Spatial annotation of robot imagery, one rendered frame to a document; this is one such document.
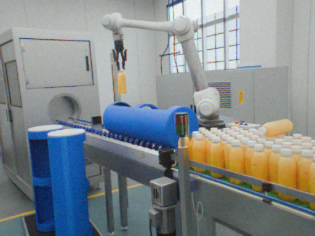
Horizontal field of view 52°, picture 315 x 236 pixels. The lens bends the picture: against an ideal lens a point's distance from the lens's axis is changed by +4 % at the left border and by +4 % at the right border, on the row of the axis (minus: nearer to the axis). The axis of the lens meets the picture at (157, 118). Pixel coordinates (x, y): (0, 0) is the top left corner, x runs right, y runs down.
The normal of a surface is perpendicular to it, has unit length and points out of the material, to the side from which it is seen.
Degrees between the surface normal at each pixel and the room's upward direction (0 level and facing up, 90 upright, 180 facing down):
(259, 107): 90
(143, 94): 90
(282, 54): 90
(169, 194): 90
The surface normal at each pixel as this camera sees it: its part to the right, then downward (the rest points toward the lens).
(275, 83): 0.47, 0.09
